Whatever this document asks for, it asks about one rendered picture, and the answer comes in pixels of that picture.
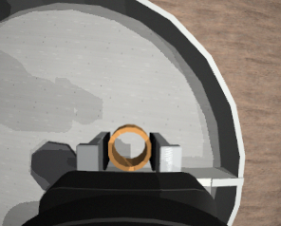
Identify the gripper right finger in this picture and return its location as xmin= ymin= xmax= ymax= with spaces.
xmin=149 ymin=132 xmax=182 ymax=172

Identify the bronze bushing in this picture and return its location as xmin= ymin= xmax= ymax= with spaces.
xmin=108 ymin=124 xmax=151 ymax=171

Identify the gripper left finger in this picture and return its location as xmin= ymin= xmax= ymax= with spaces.
xmin=76 ymin=132 xmax=110 ymax=171

